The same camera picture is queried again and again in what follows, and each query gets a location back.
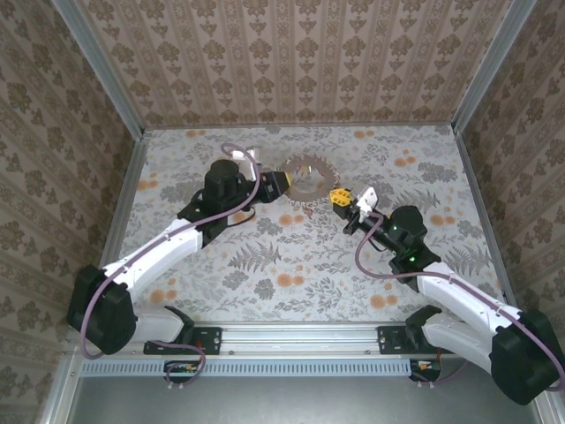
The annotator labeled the black wiring connector box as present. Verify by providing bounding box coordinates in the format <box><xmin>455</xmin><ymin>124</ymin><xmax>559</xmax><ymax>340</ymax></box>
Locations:
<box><xmin>408</xmin><ymin>358</ymin><xmax>442</xmax><ymax>383</ymax></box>
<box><xmin>163</xmin><ymin>360</ymin><xmax>205</xmax><ymax>384</ymax></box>

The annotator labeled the grey steel panel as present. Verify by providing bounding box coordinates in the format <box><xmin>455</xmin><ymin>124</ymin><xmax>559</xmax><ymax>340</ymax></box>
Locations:
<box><xmin>65</xmin><ymin>357</ymin><xmax>546</xmax><ymax>424</ymax></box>

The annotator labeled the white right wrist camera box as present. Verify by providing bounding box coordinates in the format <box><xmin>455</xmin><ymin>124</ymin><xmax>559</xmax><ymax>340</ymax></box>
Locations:
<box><xmin>354</xmin><ymin>185</ymin><xmax>381</xmax><ymax>223</ymax></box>

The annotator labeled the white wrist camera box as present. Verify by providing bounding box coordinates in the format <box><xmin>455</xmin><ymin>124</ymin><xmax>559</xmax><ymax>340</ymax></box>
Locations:
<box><xmin>231</xmin><ymin>148</ymin><xmax>262</xmax><ymax>168</ymax></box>
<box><xmin>354</xmin><ymin>185</ymin><xmax>381</xmax><ymax>223</ymax></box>

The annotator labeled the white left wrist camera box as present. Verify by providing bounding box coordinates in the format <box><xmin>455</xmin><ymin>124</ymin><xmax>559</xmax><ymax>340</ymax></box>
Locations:
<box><xmin>231</xmin><ymin>148</ymin><xmax>262</xmax><ymax>168</ymax></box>

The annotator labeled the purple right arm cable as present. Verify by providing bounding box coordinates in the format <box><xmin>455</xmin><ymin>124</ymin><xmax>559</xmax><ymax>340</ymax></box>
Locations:
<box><xmin>355</xmin><ymin>211</ymin><xmax>565</xmax><ymax>392</ymax></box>

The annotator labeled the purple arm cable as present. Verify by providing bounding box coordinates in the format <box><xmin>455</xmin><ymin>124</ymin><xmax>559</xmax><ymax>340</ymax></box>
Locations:
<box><xmin>355</xmin><ymin>211</ymin><xmax>565</xmax><ymax>392</ymax></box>
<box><xmin>79</xmin><ymin>143</ymin><xmax>261</xmax><ymax>390</ymax></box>

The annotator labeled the aluminium table side rail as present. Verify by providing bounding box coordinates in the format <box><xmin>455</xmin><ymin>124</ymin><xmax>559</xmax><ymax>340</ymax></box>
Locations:
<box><xmin>452</xmin><ymin>125</ymin><xmax>523</xmax><ymax>322</ymax></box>
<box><xmin>83</xmin><ymin>130</ymin><xmax>151</xmax><ymax>326</ymax></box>

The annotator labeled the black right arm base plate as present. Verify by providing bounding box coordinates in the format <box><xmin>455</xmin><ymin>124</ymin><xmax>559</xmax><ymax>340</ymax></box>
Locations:
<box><xmin>377</xmin><ymin>325</ymin><xmax>460</xmax><ymax>356</ymax></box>

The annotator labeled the long aluminium mounting rail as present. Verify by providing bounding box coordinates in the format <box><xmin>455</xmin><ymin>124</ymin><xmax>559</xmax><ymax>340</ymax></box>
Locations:
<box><xmin>65</xmin><ymin>321</ymin><xmax>495</xmax><ymax>354</ymax></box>

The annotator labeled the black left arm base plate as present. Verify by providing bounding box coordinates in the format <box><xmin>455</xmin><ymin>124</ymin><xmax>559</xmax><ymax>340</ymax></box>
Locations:
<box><xmin>143</xmin><ymin>325</ymin><xmax>222</xmax><ymax>356</ymax></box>

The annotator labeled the aluminium frame post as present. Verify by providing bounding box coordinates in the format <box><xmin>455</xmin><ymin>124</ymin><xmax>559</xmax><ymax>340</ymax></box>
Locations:
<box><xmin>51</xmin><ymin>0</ymin><xmax>147</xmax><ymax>139</ymax></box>
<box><xmin>450</xmin><ymin>0</ymin><xmax>538</xmax><ymax>133</ymax></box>

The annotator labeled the grey slotted cable duct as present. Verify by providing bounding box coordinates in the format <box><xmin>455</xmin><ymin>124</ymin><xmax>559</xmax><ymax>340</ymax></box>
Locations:
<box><xmin>80</xmin><ymin>358</ymin><xmax>442</xmax><ymax>378</ymax></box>

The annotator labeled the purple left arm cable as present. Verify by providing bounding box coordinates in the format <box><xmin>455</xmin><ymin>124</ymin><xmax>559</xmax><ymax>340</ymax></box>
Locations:
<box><xmin>79</xmin><ymin>143</ymin><xmax>261</xmax><ymax>390</ymax></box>

